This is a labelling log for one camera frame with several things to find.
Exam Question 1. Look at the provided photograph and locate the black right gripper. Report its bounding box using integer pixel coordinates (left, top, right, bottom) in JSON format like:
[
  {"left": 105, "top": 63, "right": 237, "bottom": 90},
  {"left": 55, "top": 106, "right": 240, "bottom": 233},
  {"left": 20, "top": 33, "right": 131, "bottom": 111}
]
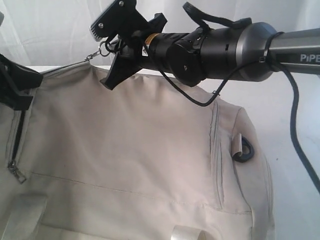
[{"left": 100, "top": 13, "right": 167, "bottom": 90}]

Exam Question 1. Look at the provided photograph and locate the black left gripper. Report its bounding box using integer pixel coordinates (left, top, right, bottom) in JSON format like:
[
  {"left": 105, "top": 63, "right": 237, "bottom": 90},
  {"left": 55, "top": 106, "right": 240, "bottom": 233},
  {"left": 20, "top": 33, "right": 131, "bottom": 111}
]
[{"left": 0, "top": 54, "right": 43, "bottom": 111}]

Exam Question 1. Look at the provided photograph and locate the brass key ring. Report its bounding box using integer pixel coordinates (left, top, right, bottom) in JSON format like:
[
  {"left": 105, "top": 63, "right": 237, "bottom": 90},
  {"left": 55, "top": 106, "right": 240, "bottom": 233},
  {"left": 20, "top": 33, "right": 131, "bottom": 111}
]
[{"left": 98, "top": 41, "right": 113, "bottom": 57}]

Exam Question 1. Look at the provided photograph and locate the cream canvas duffel bag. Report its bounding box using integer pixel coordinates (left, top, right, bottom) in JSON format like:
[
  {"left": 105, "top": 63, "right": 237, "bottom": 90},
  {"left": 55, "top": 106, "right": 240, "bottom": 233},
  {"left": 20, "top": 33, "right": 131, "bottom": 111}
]
[{"left": 0, "top": 63, "right": 275, "bottom": 240}]

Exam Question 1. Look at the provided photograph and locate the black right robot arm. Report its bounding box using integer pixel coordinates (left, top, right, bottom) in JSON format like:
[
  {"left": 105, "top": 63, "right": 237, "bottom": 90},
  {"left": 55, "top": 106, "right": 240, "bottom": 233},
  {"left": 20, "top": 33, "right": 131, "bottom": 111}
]
[{"left": 91, "top": 0, "right": 320, "bottom": 90}]

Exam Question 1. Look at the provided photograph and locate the white backdrop curtain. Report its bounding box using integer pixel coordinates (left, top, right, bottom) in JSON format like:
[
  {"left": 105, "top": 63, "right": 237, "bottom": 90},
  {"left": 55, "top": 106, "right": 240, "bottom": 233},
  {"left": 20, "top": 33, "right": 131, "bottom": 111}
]
[{"left": 0, "top": 0, "right": 320, "bottom": 68}]

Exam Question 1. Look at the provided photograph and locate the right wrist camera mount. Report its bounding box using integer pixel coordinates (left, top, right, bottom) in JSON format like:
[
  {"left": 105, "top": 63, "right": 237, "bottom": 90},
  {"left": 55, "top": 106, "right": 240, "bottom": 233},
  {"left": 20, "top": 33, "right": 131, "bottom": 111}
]
[{"left": 89, "top": 0, "right": 151, "bottom": 43}]

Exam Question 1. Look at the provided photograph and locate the black camera cable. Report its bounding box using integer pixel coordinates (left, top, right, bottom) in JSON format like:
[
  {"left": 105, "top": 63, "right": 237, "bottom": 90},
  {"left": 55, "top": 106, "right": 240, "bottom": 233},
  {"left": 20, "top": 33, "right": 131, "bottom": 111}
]
[{"left": 139, "top": 44, "right": 266, "bottom": 108}]

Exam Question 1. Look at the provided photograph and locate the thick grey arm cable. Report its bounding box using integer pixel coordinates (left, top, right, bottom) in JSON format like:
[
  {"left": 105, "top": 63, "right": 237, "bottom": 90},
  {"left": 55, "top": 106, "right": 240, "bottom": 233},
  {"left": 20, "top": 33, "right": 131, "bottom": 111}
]
[{"left": 272, "top": 62, "right": 320, "bottom": 196}]

